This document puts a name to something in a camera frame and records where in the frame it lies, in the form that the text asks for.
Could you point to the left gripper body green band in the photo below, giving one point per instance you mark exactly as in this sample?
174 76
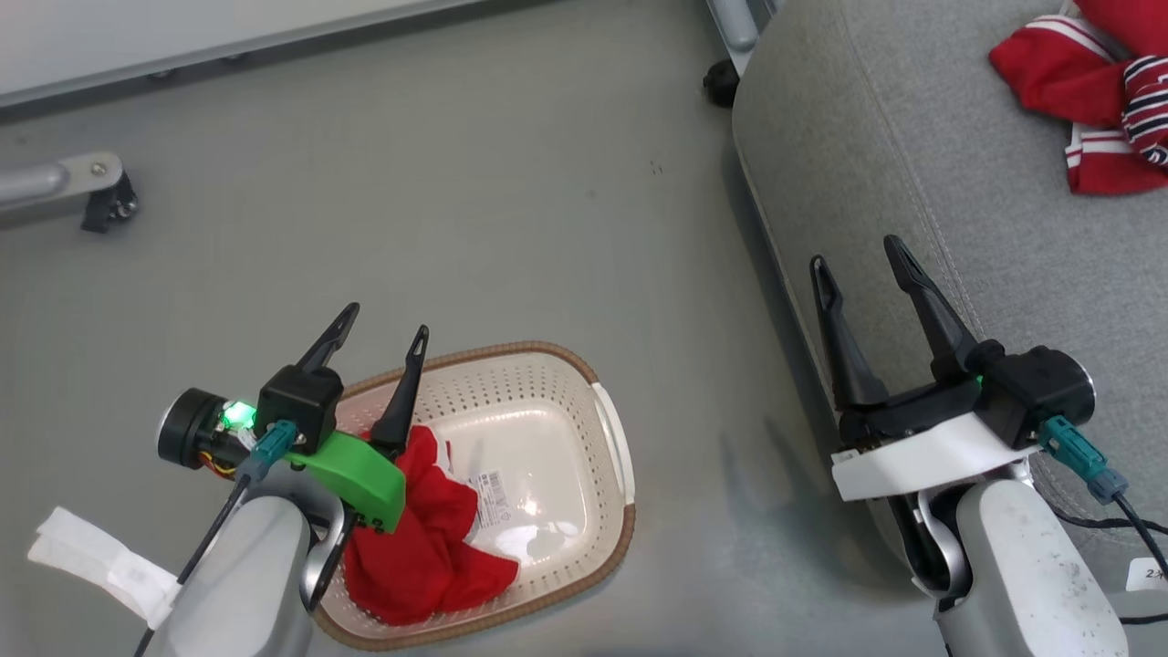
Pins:
365 479

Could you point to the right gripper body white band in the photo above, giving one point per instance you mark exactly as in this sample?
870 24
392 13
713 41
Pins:
922 452

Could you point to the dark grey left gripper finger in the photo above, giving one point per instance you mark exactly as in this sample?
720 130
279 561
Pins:
403 411
330 349

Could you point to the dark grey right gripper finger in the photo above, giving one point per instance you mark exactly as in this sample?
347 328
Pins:
935 315
844 351

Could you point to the plain red garment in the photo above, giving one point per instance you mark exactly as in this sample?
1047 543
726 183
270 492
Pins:
420 547

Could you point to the red garment with white stripes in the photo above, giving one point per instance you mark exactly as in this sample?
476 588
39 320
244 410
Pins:
1058 73

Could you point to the grey fabric sofa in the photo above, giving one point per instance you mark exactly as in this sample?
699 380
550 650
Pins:
876 155

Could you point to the white barcode sticker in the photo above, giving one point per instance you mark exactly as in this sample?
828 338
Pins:
489 499

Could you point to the pink perforated plastic laundry basket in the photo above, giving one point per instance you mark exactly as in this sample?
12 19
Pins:
547 429

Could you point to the black caster wheel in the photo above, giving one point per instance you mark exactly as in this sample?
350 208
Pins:
721 82
114 205

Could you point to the small white paper label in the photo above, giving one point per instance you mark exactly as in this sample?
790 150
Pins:
1152 575

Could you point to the white cloth tape strip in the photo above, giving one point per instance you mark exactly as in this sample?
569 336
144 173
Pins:
100 561

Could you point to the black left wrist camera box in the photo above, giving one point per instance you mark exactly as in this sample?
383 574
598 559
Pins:
301 406

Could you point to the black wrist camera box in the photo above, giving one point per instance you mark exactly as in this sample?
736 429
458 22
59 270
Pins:
1040 392
301 406

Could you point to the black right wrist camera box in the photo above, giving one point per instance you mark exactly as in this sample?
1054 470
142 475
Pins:
1040 392

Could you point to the grey partition bottom rail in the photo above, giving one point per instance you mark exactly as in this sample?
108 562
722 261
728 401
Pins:
228 46

